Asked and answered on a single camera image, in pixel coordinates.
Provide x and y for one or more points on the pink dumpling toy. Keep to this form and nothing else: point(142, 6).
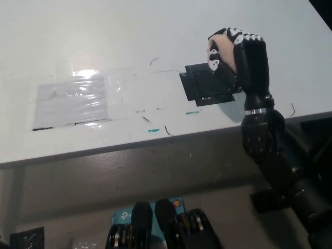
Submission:
point(227, 53)

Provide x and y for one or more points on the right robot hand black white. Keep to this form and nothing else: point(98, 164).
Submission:
point(255, 70)

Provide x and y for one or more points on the dark background equipment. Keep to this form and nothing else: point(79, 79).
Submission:
point(319, 145)

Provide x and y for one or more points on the black floor tape patch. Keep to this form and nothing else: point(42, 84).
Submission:
point(262, 201)
point(27, 238)

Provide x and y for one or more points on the teal router box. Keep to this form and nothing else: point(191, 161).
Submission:
point(122, 216)

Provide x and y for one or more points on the clear plastic film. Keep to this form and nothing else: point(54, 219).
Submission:
point(116, 103)

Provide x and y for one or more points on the clear plastic sheet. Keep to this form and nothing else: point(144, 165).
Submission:
point(72, 106)

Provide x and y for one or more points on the black square mask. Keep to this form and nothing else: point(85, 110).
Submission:
point(205, 88)

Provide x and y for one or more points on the crumpled clear plastic wrapper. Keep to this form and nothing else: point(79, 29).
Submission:
point(85, 244)

